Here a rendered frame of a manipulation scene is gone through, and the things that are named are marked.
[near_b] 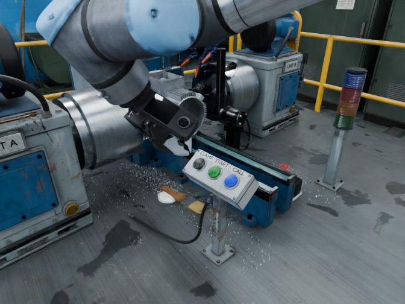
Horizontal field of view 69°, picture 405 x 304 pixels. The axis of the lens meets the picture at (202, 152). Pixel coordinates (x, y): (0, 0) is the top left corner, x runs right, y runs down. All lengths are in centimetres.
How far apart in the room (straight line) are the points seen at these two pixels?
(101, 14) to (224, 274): 64
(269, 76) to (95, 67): 101
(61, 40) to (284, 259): 71
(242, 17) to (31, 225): 73
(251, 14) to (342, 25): 384
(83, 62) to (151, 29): 15
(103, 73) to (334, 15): 399
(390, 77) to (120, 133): 352
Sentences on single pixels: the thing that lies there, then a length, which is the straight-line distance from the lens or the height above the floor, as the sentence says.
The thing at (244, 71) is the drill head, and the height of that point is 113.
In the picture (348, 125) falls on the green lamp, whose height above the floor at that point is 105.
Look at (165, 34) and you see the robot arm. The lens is 37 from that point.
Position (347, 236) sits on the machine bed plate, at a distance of 99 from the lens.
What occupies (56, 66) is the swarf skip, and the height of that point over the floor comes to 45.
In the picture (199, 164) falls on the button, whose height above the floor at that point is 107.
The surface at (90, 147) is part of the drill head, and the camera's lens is 91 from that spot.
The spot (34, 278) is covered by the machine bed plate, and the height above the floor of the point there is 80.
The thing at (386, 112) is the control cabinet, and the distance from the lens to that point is 415.
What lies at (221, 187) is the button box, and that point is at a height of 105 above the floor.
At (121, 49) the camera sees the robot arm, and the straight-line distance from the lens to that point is 41.
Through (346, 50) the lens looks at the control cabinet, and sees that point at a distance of 426.
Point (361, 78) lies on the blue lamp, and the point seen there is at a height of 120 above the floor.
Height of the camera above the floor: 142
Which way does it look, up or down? 28 degrees down
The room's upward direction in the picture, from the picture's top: straight up
